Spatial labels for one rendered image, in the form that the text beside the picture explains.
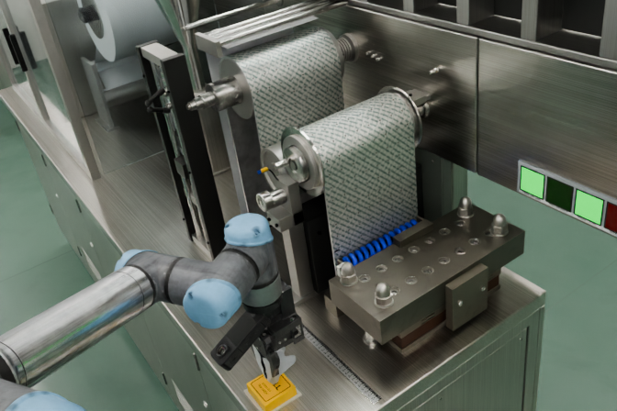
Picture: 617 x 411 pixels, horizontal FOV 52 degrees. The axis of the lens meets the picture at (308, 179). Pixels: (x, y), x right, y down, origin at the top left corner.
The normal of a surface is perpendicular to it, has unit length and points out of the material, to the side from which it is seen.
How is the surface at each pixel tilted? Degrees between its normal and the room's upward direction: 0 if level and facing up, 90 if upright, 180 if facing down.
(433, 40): 90
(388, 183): 90
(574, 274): 0
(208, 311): 90
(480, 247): 0
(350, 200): 90
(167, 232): 0
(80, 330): 71
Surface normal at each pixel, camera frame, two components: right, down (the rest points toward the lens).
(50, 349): 0.87, -0.19
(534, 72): -0.81, 0.38
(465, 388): 0.57, 0.36
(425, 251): -0.13, -0.85
